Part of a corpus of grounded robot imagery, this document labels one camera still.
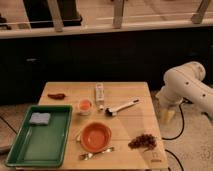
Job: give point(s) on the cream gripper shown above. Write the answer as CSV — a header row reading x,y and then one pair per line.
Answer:
x,y
166,115

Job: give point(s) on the dark grape bunch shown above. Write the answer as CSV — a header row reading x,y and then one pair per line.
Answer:
x,y
143,141

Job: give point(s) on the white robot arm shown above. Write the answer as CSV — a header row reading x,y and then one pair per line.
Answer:
x,y
186,81

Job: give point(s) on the red bowl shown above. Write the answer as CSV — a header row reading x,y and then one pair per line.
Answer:
x,y
95,137

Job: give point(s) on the small orange cup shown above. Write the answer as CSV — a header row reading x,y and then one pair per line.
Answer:
x,y
84,107

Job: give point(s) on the gold fork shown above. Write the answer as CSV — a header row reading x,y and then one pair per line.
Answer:
x,y
88,156

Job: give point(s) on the red chili pepper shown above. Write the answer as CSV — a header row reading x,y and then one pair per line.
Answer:
x,y
59,96

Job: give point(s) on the green plastic tray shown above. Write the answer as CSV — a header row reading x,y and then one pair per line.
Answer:
x,y
41,145

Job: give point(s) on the blue grey sponge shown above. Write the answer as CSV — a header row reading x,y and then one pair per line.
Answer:
x,y
40,118

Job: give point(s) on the white handled brush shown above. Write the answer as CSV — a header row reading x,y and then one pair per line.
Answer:
x,y
112,111

